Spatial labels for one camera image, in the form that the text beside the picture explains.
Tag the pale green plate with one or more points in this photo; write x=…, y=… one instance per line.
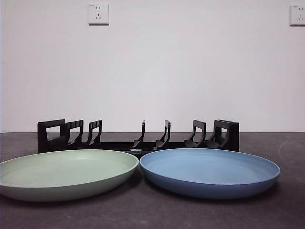
x=59, y=171

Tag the white wall socket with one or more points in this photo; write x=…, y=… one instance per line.
x=297, y=14
x=98, y=14

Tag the pale blue plate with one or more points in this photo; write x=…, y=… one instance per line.
x=209, y=171

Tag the black plate rack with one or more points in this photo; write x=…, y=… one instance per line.
x=43, y=138

